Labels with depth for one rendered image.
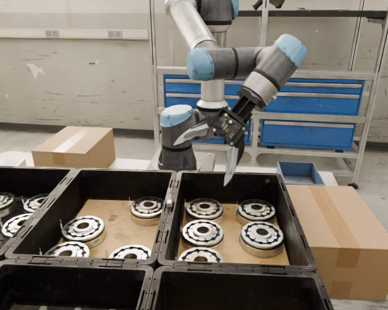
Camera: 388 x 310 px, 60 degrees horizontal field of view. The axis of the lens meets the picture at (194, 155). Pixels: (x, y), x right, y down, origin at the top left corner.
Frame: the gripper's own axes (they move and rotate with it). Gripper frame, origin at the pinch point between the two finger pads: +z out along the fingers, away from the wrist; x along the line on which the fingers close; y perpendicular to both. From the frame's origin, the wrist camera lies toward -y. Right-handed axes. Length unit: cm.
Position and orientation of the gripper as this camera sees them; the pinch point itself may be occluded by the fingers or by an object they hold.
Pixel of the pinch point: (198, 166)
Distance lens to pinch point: 79.4
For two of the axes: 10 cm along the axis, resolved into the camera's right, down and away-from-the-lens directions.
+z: -6.2, 7.8, 0.5
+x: 7.8, 6.2, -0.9
